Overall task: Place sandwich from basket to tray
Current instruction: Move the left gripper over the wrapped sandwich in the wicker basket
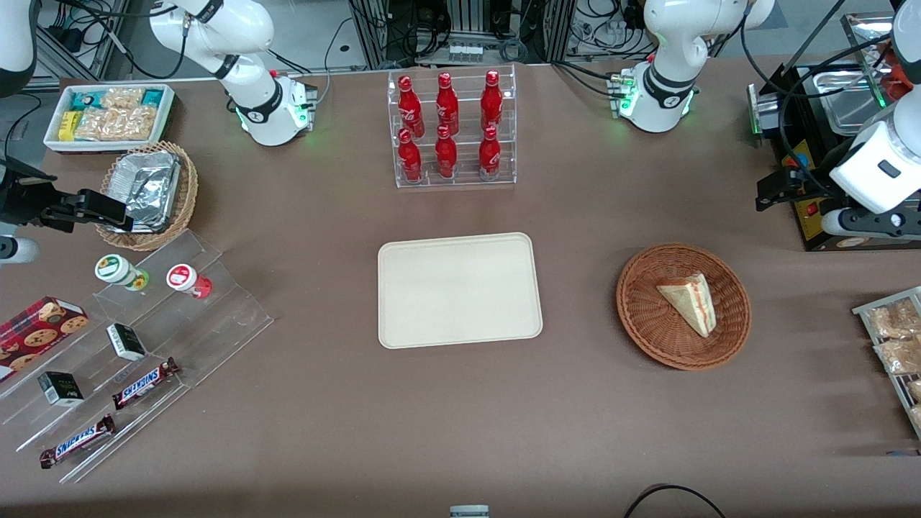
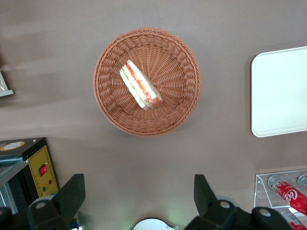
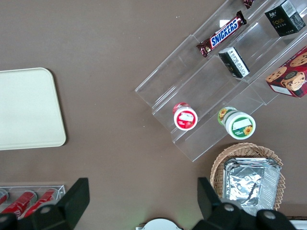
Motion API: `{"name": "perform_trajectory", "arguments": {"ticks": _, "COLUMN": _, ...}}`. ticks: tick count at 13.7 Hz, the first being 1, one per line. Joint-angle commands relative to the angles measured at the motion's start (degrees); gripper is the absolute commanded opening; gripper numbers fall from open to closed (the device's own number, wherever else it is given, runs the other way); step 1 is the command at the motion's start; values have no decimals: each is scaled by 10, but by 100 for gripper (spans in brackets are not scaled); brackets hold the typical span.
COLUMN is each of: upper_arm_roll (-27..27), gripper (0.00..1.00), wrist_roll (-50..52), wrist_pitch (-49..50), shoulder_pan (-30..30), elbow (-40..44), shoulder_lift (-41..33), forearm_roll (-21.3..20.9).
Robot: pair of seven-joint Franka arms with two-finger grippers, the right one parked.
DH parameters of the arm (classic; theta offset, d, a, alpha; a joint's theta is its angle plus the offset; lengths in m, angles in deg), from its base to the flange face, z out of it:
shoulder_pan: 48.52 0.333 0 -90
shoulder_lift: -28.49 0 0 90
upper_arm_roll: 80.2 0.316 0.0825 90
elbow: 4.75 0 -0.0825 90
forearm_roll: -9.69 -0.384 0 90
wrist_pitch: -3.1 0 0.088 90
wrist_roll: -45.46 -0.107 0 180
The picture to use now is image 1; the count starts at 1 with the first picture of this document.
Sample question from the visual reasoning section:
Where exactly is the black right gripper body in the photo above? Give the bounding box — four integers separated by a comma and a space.
0, 161, 78, 232

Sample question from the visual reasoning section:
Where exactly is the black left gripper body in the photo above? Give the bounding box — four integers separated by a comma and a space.
780, 161, 840, 206

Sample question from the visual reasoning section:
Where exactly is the triangle sandwich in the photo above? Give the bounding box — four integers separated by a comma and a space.
655, 271, 718, 340

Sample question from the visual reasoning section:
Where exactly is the oval tan wicker basket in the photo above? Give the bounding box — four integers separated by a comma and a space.
95, 140, 199, 252

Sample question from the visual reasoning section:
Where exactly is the round brown wicker basket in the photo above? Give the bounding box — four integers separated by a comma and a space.
615, 243, 753, 372

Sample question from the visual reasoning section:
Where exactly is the tray of packaged crackers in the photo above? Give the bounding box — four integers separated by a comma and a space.
852, 286, 921, 440

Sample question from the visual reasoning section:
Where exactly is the beige plastic tray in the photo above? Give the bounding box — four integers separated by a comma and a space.
377, 232, 545, 350

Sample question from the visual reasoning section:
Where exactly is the black metal appliance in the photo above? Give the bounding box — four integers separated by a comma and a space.
747, 63, 921, 252

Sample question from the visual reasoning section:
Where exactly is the silver foil wrapped package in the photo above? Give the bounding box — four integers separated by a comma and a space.
106, 150, 182, 232

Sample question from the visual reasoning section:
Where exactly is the cup with green lid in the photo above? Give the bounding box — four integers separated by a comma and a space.
94, 254, 150, 292

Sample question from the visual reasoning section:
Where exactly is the large clear cracker bag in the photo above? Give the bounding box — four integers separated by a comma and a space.
75, 106, 157, 142

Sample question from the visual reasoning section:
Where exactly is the cup with red lid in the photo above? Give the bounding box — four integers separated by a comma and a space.
165, 263, 213, 299

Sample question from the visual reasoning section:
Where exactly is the small clear cracker bag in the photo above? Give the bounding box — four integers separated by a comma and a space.
101, 87, 145, 111

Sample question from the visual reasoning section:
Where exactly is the white plastic snack bin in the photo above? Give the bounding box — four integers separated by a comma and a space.
43, 83, 178, 154

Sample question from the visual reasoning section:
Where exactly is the red plaid cookie box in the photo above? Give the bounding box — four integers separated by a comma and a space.
0, 296, 90, 383

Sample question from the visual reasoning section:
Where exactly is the small black carton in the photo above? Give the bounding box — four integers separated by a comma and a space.
37, 371, 86, 408
106, 323, 148, 362

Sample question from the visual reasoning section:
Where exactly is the clear acrylic stepped shelf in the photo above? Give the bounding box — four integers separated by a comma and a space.
0, 230, 275, 485

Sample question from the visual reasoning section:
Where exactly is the clear bag of nuts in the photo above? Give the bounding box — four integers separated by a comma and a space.
866, 299, 921, 340
874, 337, 921, 376

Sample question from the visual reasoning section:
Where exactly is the snickers chocolate bar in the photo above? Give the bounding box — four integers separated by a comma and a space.
39, 414, 117, 470
112, 357, 181, 411

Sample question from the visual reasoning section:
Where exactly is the clear acrylic bottle rack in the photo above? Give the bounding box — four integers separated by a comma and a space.
386, 64, 518, 190

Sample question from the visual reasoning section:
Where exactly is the red cola bottle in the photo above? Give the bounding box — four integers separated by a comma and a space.
435, 125, 458, 179
397, 128, 424, 183
397, 75, 426, 138
435, 72, 460, 135
480, 70, 504, 131
478, 126, 502, 180

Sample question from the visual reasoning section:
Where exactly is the grey round-ended right wrist camera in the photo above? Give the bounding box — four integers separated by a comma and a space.
0, 236, 41, 265

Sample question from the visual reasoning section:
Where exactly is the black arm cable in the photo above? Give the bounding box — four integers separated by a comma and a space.
740, 0, 897, 189

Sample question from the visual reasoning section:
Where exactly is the black looped cable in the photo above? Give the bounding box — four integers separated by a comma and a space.
622, 484, 728, 518

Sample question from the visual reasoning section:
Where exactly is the aluminium frame equipment rack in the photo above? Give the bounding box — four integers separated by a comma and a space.
348, 0, 578, 70

